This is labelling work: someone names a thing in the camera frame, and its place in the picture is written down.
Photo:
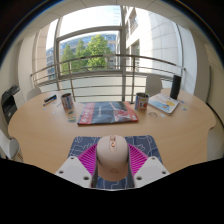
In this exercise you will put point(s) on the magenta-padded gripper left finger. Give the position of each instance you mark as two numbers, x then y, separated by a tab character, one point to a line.
75	168

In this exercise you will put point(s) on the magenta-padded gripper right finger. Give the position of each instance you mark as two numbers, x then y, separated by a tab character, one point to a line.
150	168

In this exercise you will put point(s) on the beige computer mouse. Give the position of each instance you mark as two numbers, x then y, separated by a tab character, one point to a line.
112	156

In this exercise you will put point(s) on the blue patterned mouse pad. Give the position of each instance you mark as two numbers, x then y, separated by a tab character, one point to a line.
83	143

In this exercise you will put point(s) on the red and blue magazine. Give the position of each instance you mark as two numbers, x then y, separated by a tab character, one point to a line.
106	113

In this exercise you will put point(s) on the light blue booklet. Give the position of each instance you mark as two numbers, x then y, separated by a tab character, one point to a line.
164	103

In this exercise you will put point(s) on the printed can with blue label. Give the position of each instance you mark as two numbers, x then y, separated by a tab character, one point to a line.
67	101

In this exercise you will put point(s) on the printed can with red label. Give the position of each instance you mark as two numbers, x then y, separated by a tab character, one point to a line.
141	101

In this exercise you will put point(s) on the small dark blue box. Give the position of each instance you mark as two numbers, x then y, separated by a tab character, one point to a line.
50	98

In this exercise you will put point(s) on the black cylinder speaker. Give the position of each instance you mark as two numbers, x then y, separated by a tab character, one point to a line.
175	87

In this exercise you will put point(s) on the black and white printer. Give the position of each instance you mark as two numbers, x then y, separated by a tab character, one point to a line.
10	105

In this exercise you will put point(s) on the metal railing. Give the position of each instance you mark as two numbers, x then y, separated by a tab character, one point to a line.
100	57

